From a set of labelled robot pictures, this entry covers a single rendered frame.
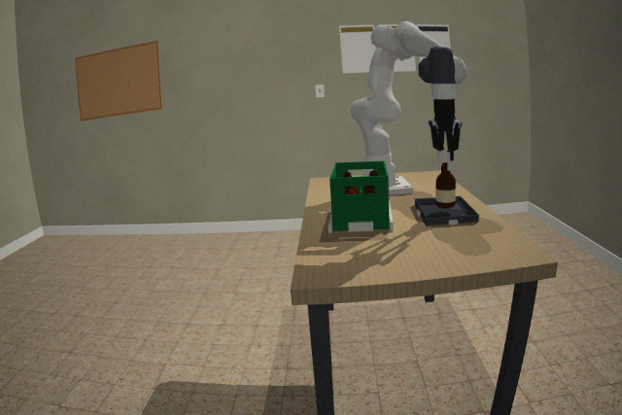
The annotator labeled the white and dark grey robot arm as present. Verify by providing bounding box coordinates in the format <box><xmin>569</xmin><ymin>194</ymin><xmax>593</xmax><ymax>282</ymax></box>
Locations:
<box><xmin>351</xmin><ymin>21</ymin><xmax>467</xmax><ymax>187</ymax></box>

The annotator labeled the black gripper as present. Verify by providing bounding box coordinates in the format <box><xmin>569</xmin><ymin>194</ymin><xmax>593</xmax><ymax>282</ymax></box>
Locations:
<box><xmin>429</xmin><ymin>99</ymin><xmax>462</xmax><ymax>171</ymax></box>

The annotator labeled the green plastic bottle crate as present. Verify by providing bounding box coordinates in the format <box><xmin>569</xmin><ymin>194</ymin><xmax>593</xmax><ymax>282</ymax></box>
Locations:
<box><xmin>329</xmin><ymin>161</ymin><xmax>390</xmax><ymax>231</ymax></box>

